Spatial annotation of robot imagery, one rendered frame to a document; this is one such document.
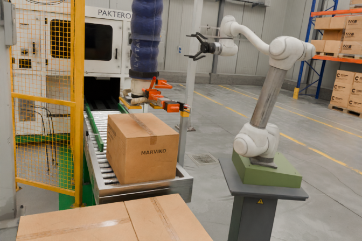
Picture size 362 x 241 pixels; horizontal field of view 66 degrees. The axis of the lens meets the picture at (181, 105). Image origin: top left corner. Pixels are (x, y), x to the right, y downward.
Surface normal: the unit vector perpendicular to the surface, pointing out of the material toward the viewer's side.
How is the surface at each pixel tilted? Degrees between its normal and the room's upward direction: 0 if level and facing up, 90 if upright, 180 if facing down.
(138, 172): 90
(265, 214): 90
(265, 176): 90
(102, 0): 90
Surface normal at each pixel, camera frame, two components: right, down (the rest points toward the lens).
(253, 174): 0.02, 0.22
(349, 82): -0.93, 0.02
